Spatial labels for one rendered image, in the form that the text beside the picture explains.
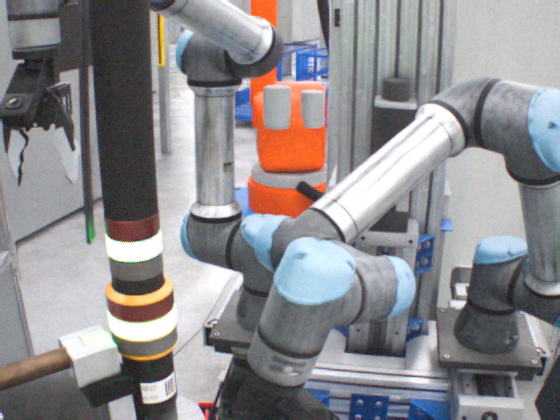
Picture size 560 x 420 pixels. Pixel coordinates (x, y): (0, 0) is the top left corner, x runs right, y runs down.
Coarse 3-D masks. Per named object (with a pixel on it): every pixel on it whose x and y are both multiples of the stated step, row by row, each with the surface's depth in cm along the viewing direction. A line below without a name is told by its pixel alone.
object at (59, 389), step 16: (32, 384) 54; (48, 384) 55; (64, 384) 55; (0, 400) 51; (16, 400) 52; (32, 400) 52; (48, 400) 53; (64, 400) 54; (80, 400) 55; (16, 416) 51; (32, 416) 51; (48, 416) 52; (64, 416) 53; (80, 416) 54; (96, 416) 55
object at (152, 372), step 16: (128, 368) 37; (144, 368) 36; (160, 368) 37; (144, 384) 37; (160, 384) 37; (144, 400) 37; (160, 400) 38; (176, 400) 40; (144, 416) 38; (160, 416) 38; (176, 416) 40
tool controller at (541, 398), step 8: (552, 368) 91; (552, 376) 91; (544, 384) 93; (552, 384) 91; (544, 392) 93; (552, 392) 90; (536, 400) 96; (544, 400) 93; (552, 400) 90; (536, 408) 96; (544, 408) 93; (552, 408) 90; (544, 416) 93; (552, 416) 90
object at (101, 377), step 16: (64, 336) 35; (80, 352) 34; (96, 352) 34; (112, 352) 34; (80, 368) 33; (96, 368) 34; (112, 368) 35; (80, 384) 34; (96, 384) 34; (112, 384) 35; (128, 384) 35; (96, 400) 34; (112, 400) 35; (128, 400) 36; (112, 416) 36; (128, 416) 37; (192, 416) 41
